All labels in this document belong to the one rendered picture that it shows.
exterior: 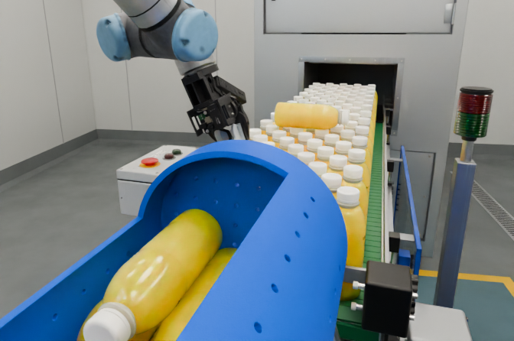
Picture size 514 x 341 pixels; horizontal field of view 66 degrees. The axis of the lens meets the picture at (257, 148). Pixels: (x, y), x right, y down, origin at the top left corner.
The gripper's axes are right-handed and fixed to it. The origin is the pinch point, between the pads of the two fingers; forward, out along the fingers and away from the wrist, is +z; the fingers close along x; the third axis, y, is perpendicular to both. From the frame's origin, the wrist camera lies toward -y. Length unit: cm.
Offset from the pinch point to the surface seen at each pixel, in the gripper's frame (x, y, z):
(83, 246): -187, -111, 49
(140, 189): -19.4, 9.5, -2.7
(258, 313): 22, 53, -2
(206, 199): 4.8, 26.3, -2.0
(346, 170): 19.0, -3.5, 9.3
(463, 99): 43.9, -17.4, 5.8
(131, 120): -292, -350, -13
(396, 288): 24.6, 19.2, 21.9
